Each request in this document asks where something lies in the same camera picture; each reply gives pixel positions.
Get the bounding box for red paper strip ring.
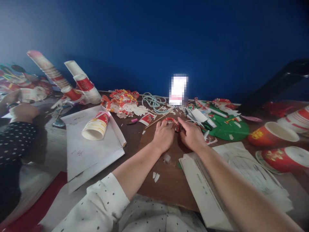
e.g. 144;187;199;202
166;117;181;132

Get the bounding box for red paper bowl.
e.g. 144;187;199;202
255;146;309;175

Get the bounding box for cut red cup piece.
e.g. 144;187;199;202
138;112;155;126

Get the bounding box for teal cable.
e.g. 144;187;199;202
142;92;171;115

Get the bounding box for small white box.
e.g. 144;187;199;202
192;108;208;123

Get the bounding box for stack of red white bowls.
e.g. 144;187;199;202
277;105;309;134

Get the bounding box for person's right hand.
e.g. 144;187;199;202
178;117;208;152

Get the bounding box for pile of red paper crafts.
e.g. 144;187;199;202
101;89;149;119

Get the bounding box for green handled scissors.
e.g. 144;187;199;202
185;109;213;132

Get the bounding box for red white paper garland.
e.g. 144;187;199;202
212;97;240;111

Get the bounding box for person's left hand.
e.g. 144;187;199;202
153;120;175;153

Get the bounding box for person's body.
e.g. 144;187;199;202
117;194;207;232

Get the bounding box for thin wooden stick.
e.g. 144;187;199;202
145;113;170;129

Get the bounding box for lying stack of paper cups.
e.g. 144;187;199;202
81;111;110;141

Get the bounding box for large white envelope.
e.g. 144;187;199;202
60;105;127;194

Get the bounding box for upright smartphone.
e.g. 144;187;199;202
169;73;189;106

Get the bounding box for red cloth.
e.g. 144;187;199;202
0;171;69;232

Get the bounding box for green round board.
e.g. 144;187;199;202
206;103;250;141

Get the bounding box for person's right index finger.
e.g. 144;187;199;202
178;117;192;129

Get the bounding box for heap of colourful paper crafts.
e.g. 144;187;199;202
0;62;53;102

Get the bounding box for person's right fingers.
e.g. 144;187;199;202
191;122;204;134

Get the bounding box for pink paper piece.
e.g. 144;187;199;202
241;115;263;122

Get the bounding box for red plastic bag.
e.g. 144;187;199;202
262;101;291;117

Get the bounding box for tall leaning stack of cups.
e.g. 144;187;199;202
27;50;83;101

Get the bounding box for white glue stick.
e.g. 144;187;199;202
208;106;229;118

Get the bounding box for short stack of white cups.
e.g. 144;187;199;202
63;60;102;105

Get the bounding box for red paper cup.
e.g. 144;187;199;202
248;121;300;148

